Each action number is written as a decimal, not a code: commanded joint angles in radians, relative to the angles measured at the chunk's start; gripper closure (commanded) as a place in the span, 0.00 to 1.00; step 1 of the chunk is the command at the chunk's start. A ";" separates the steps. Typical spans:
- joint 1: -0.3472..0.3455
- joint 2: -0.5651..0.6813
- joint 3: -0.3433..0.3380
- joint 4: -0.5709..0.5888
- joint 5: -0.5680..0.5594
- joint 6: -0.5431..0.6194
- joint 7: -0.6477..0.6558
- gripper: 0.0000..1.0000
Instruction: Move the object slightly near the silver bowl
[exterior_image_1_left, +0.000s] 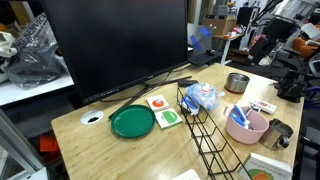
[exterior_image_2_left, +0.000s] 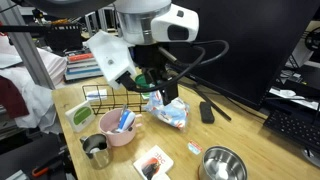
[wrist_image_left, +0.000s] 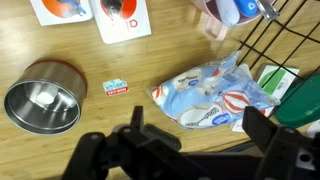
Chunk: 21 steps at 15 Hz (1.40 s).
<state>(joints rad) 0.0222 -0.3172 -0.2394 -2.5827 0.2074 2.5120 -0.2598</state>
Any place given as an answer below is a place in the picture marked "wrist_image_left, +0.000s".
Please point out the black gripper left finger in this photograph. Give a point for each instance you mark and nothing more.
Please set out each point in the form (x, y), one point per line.
(95, 153)

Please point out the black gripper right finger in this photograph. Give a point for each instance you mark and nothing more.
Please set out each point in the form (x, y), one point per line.
(287, 154)

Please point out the blue marshmallow bag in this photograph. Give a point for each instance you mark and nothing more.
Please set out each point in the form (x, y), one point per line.
(209, 95)

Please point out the silver metal bowl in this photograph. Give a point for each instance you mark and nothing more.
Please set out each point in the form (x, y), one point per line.
(47, 99)

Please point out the green plastic plate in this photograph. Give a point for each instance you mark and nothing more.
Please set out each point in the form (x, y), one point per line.
(301, 103)

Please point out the small sticker label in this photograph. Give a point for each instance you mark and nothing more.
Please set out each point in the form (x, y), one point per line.
(115, 87)

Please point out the white card green circle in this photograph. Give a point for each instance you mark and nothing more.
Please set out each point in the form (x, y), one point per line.
(276, 81)

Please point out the pink plastic cup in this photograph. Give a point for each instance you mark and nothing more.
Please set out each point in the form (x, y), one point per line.
(215, 29)

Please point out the metal spoon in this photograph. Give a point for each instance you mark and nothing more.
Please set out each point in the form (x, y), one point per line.
(267, 10)

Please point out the white blue utensil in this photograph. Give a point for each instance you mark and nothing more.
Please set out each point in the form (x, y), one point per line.
(228, 12)

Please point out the white card orange circle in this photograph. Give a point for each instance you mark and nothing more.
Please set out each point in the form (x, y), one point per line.
(56, 12)

